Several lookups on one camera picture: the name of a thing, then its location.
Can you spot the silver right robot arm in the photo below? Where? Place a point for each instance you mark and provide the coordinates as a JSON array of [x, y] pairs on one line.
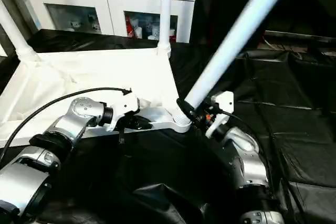
[[246, 155]]

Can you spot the white plastic table leg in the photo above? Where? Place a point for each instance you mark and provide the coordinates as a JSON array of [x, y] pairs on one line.
[[13, 32], [236, 37], [166, 11]]

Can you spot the black work mat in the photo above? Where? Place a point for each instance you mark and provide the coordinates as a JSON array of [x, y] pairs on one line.
[[262, 90]]

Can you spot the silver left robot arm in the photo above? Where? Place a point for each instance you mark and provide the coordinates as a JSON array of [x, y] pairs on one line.
[[78, 111]]

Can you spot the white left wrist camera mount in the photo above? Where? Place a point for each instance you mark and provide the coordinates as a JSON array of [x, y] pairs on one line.
[[123, 106]]

